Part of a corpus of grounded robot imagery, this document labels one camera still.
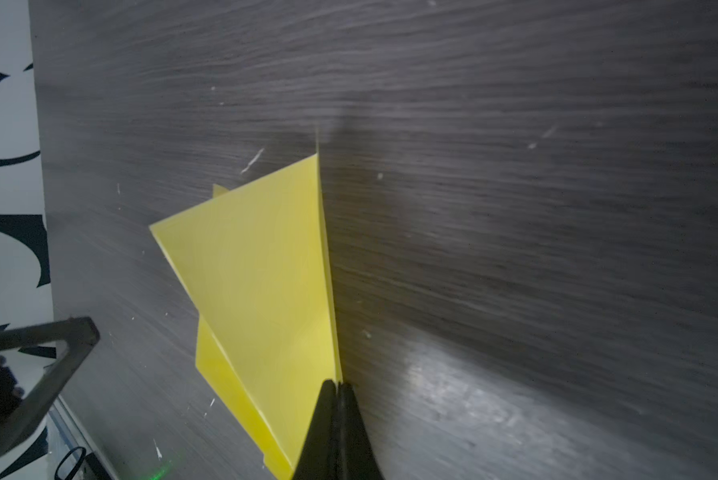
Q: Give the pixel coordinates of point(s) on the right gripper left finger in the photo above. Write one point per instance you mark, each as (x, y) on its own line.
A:
(318, 458)

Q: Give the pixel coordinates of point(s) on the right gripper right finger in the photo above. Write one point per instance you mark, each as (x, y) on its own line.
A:
(355, 457)

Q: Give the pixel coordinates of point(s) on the aluminium front rail frame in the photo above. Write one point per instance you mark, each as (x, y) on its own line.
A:
(71, 452)

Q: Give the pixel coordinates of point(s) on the yellow square paper sheet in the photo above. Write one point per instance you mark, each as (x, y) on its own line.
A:
(254, 261)

